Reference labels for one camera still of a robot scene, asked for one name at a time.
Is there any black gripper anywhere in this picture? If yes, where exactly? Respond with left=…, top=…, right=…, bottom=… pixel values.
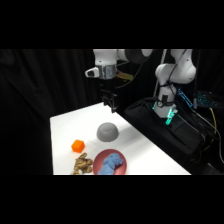
left=100, top=77, right=119, bottom=114

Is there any grey upturned bowl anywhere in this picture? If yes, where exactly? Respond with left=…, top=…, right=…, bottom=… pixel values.
left=96, top=121, right=120, bottom=144

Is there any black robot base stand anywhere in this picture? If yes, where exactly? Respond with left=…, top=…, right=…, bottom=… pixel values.
left=123, top=97, right=205, bottom=171

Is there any orange cube block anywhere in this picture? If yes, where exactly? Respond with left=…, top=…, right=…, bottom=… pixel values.
left=71, top=139, right=85, bottom=154

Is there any white upright pole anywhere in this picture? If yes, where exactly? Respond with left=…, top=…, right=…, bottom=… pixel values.
left=152, top=49, right=168, bottom=101

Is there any small green status light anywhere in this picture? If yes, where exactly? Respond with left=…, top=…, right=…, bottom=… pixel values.
left=164, top=105, right=177, bottom=126

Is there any blue crumpled cloth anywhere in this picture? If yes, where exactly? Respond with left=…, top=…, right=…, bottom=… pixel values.
left=97, top=153, right=124, bottom=176

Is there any tan brown plush toy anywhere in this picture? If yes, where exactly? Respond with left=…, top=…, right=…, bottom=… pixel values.
left=72, top=152, right=95, bottom=176

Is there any black curtain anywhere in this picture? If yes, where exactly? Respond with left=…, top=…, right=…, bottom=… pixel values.
left=0, top=49, right=224, bottom=176

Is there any blue lit keyboard device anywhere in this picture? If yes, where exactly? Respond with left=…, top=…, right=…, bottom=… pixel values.
left=195, top=91, right=219, bottom=110

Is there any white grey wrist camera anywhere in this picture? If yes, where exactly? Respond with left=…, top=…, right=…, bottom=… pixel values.
left=84, top=66, right=101, bottom=79

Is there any yellow cable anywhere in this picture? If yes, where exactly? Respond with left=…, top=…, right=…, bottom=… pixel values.
left=208, top=105, right=219, bottom=143

